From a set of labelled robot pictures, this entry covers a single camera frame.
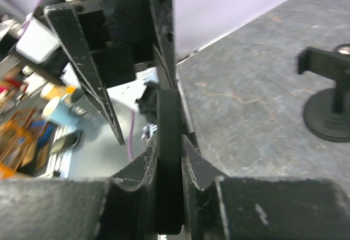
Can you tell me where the light blue mug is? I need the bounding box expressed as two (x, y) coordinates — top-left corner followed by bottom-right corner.
(42, 96), (79, 126)

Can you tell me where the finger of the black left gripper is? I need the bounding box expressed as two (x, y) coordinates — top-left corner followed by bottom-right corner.
(44, 4), (125, 145)
(149, 0), (178, 89)

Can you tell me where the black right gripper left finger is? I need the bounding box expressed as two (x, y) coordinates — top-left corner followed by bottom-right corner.
(1, 137), (157, 239)

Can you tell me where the dark smartphone on bench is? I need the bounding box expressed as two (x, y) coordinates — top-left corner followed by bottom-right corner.
(49, 130), (83, 155)

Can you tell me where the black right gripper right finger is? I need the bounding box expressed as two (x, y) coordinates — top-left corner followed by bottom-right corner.
(182, 137), (349, 239)

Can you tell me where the black round-base phone stand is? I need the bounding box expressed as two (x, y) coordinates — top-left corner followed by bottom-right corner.
(297, 43), (349, 143)

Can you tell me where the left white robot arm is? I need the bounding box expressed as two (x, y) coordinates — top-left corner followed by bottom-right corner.
(9, 0), (176, 144)

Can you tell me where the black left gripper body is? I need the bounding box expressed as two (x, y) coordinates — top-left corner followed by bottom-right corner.
(77, 0), (155, 87)

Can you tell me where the orange wooden rack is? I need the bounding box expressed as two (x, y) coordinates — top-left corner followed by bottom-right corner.
(1, 108), (55, 179)

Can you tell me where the yellow mug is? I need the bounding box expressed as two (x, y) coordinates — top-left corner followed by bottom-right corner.
(40, 83), (76, 101)

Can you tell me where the grey mug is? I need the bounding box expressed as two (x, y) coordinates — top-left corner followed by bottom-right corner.
(70, 88), (86, 116)

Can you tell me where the black smartphone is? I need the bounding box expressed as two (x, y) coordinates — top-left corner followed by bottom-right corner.
(156, 90), (184, 235)

